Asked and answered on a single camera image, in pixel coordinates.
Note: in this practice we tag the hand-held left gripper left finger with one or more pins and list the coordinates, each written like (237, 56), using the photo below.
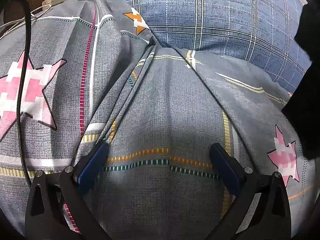
(92, 163)

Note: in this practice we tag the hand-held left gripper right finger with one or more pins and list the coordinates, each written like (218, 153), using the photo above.
(225, 165)

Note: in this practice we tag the black pants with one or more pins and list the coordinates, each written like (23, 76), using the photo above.
(305, 100)

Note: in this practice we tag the grey star-print bedsheet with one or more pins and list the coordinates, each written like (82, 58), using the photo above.
(162, 100)

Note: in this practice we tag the blue plaid pillow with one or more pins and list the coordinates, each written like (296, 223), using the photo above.
(212, 12)

